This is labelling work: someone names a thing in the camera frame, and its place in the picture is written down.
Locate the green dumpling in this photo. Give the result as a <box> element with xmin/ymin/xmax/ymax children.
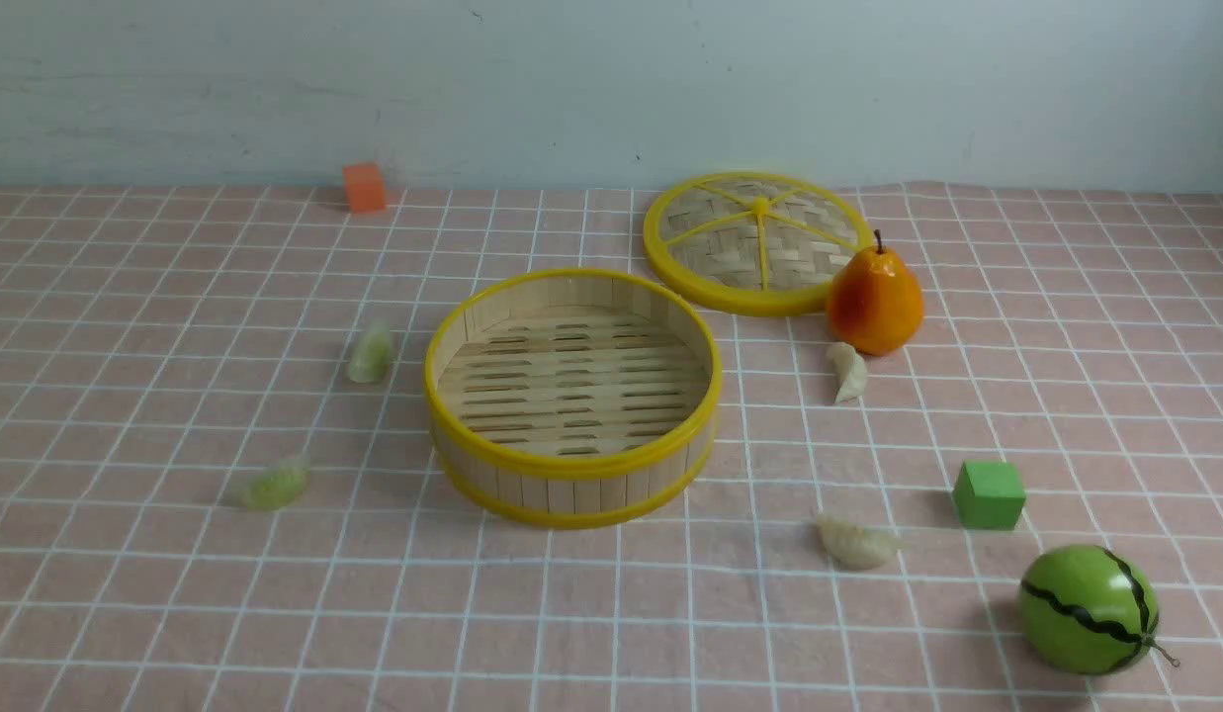
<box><xmin>345</xmin><ymin>321</ymin><xmax>395</xmax><ymax>384</ymax></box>
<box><xmin>232</xmin><ymin>455</ymin><xmax>311</xmax><ymax>513</ymax></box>

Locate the white dumpling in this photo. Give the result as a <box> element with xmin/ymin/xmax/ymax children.
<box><xmin>827</xmin><ymin>341</ymin><xmax>870</xmax><ymax>404</ymax></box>
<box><xmin>816</xmin><ymin>513</ymin><xmax>904</xmax><ymax>571</ymax></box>

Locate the yellow-rimmed bamboo steamer tray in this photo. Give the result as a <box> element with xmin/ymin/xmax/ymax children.
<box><xmin>424</xmin><ymin>269</ymin><xmax>723</xmax><ymax>530</ymax></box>

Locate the yellow-rimmed woven steamer lid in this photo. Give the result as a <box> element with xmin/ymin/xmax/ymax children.
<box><xmin>642</xmin><ymin>171</ymin><xmax>876</xmax><ymax>318</ymax></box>

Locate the orange toy pear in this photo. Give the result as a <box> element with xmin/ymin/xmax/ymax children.
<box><xmin>827</xmin><ymin>229</ymin><xmax>925</xmax><ymax>357</ymax></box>

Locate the orange cube block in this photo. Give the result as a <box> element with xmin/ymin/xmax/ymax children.
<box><xmin>341</xmin><ymin>161</ymin><xmax>386</xmax><ymax>215</ymax></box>

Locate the green cube block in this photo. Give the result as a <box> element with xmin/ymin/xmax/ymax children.
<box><xmin>953</xmin><ymin>459</ymin><xmax>1026</xmax><ymax>532</ymax></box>

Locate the pink checkered tablecloth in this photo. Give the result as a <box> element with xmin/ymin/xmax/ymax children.
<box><xmin>0</xmin><ymin>182</ymin><xmax>1223</xmax><ymax>711</ymax></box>

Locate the green toy watermelon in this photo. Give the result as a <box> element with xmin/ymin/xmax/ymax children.
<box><xmin>1018</xmin><ymin>544</ymin><xmax>1181</xmax><ymax>677</ymax></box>

